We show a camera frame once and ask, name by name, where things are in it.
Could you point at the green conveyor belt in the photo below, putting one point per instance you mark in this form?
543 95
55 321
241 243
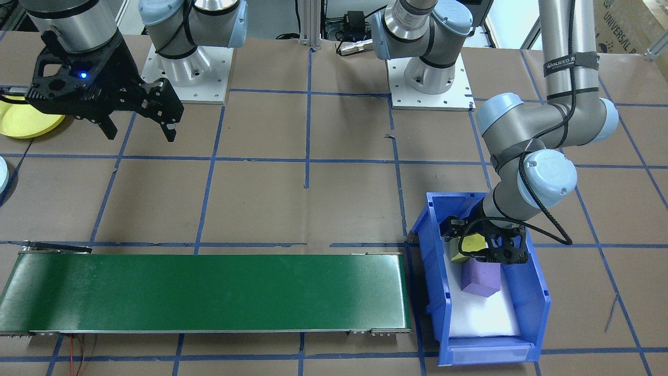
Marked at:
209 292

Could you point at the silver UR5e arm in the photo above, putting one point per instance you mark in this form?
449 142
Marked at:
201 31
558 31

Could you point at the yellow plate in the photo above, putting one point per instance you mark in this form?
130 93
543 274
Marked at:
26 125

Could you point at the light blue plate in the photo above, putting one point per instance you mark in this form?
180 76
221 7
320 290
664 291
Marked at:
2 175

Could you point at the black charger brick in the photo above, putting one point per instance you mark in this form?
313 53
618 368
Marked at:
356 20

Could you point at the silver cylindrical connector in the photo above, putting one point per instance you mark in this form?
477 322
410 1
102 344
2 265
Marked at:
355 47

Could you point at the blue plastic storage bin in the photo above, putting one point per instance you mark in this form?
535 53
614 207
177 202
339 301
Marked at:
490 355

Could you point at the white foam pad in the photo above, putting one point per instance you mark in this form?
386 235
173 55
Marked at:
480 318

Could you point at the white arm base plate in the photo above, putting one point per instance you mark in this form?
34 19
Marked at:
214 94
449 102

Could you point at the purple foam block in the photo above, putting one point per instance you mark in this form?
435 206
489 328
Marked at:
482 279

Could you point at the aluminium corner bracket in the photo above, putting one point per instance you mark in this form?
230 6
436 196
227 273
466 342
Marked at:
656 52

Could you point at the yellow foam block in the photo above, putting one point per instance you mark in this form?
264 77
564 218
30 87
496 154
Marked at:
474 244

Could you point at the brown cardboard box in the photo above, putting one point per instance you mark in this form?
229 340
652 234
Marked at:
626 21

